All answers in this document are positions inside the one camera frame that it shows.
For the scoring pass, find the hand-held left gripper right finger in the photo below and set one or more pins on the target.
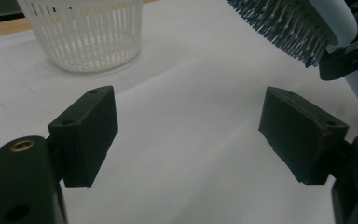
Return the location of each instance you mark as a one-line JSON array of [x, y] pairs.
[[298, 140]]

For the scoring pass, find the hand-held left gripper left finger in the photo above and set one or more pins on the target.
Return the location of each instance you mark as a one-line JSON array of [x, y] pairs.
[[85, 140]]

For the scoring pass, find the light blue hairbrush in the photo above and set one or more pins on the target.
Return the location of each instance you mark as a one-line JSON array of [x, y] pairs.
[[295, 28]]

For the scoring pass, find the white slotted plastic basket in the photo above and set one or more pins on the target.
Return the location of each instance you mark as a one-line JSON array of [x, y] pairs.
[[87, 37]]

